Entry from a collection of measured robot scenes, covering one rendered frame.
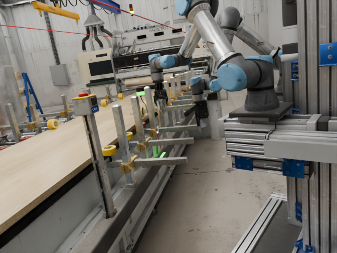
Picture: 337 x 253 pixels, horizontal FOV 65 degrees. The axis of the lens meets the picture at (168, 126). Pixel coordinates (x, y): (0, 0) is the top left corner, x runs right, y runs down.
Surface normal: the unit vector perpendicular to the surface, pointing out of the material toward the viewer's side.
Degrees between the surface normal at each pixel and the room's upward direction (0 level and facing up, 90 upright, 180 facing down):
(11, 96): 90
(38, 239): 90
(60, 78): 90
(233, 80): 96
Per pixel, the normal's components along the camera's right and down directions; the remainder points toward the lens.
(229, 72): -0.76, 0.37
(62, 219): 0.96, -0.08
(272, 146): -0.61, 0.28
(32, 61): -0.14, 0.26
